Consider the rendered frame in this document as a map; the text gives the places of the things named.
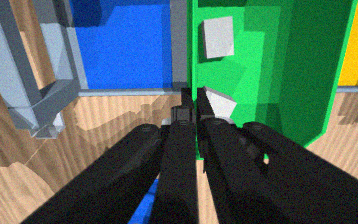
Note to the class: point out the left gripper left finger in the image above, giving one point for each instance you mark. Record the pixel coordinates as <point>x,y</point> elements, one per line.
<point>110,189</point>

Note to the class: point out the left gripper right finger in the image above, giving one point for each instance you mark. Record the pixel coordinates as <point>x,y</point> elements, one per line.
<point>311,189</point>

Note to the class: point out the green bin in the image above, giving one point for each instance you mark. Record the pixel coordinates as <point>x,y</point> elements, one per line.
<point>288,57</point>

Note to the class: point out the blue bin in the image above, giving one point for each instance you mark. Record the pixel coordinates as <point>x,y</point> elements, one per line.
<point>142,214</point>

